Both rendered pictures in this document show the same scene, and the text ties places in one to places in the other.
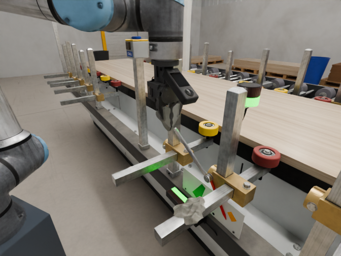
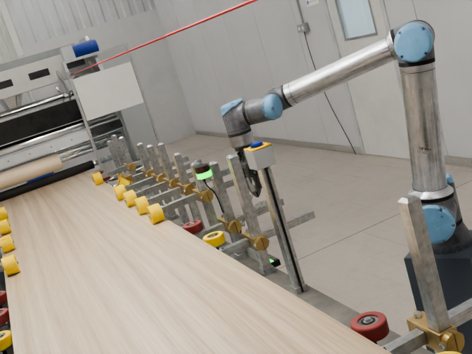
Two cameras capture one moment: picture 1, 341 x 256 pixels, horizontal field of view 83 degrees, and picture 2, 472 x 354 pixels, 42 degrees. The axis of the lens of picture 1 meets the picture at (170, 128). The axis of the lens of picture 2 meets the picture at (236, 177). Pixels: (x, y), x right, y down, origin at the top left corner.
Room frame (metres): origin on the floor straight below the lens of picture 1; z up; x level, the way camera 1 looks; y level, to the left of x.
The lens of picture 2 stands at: (2.76, 0.61, 1.58)
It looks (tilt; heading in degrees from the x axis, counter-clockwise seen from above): 13 degrees down; 197
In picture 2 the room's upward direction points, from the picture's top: 17 degrees counter-clockwise
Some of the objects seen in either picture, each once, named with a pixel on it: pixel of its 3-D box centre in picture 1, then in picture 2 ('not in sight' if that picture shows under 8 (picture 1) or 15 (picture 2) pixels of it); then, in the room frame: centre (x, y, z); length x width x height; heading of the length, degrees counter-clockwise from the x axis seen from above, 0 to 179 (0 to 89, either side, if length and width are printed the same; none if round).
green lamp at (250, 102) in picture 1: (246, 98); (204, 174); (0.48, -0.20, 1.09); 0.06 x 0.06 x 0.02
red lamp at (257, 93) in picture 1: (248, 89); (201, 168); (0.48, -0.20, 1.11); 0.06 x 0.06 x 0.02
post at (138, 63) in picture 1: (141, 106); (282, 230); (0.87, 0.14, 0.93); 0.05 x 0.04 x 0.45; 36
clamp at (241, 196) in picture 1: (230, 182); (229, 225); (0.44, -0.18, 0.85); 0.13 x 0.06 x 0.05; 36
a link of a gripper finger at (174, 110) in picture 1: (169, 114); (252, 187); (0.57, 0.00, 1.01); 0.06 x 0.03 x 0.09; 36
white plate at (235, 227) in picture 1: (207, 199); (246, 245); (0.46, -0.12, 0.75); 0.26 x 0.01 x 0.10; 36
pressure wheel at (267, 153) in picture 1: (263, 165); (195, 235); (0.51, -0.30, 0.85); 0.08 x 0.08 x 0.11
